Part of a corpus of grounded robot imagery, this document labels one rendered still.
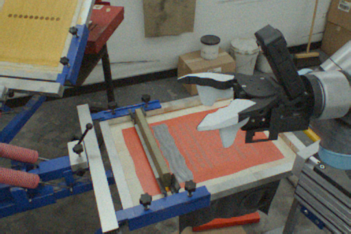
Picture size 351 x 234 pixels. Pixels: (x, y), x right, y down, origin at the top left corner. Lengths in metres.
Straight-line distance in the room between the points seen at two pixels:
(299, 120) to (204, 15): 3.02
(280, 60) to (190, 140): 1.03
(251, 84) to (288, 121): 0.09
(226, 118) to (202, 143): 1.03
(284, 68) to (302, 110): 0.09
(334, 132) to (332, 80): 0.12
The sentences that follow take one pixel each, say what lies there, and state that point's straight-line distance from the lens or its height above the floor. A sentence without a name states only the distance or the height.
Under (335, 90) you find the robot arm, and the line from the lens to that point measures 0.54.
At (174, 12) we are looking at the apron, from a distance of 3.29.
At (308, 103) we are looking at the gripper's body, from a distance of 0.54.
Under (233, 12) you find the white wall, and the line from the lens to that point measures 3.67.
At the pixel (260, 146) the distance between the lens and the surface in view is 1.49.
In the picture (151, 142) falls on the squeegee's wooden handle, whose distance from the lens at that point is 1.31.
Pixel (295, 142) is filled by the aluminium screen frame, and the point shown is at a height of 0.99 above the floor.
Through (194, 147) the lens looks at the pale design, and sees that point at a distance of 1.44.
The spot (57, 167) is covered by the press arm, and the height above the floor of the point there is 1.04.
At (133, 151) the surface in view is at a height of 0.96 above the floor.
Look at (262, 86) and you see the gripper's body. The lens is 0.51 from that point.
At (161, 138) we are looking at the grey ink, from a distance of 1.47.
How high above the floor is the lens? 1.96
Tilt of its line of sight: 37 degrees down
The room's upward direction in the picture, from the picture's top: straight up
